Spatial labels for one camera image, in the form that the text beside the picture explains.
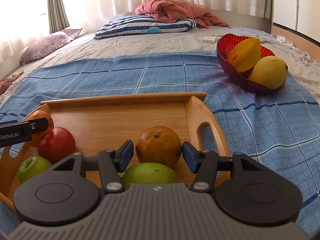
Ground orange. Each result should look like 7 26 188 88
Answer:
135 126 182 168
23 110 54 147

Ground large green apple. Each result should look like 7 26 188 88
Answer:
121 163 177 190

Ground red apple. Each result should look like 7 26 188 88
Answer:
37 127 76 164

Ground wooden serving tray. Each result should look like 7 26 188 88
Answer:
0 91 231 213

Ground pink clothes at left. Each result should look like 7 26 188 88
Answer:
0 70 24 95

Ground blue checked cloth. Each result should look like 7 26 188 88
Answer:
1 51 319 234

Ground purple pillow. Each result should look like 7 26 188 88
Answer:
20 28 82 66

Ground yellow mango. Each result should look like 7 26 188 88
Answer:
248 56 288 89

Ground orange starfruit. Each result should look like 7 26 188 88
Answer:
227 38 262 73

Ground green drape curtain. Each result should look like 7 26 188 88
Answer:
47 0 70 34

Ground red glass fruit bowl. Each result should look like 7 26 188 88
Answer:
217 34 288 94

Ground white box on bed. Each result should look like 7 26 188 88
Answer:
202 35 220 44

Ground blue striped pillow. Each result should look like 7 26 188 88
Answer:
94 15 197 40

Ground white crumpled cloth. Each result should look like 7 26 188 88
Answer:
276 35 296 49

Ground pink blanket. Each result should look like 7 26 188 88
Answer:
135 0 229 28

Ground white wardrobe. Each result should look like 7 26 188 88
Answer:
272 0 320 43

